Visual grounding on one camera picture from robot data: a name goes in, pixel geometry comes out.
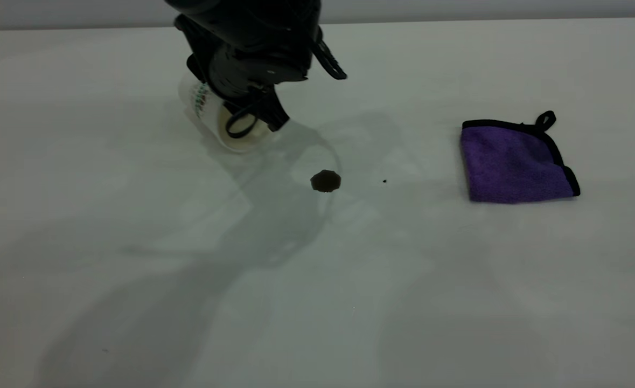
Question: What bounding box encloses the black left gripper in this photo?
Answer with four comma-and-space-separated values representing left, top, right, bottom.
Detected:
175, 13, 323, 133

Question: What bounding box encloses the white paper coffee cup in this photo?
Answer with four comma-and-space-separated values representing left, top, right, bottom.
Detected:
179, 73, 275, 153

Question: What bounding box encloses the purple microfiber cloth black trim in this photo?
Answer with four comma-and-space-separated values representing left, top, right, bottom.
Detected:
460, 110, 581, 204

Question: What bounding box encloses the dark coffee spill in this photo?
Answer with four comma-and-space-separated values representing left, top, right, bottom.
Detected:
310, 170, 343, 193

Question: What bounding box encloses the black looped cable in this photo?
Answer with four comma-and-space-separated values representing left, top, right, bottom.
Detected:
225, 100, 261, 139

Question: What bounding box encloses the black cable strap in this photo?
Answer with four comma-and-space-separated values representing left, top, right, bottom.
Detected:
311, 39, 348, 81

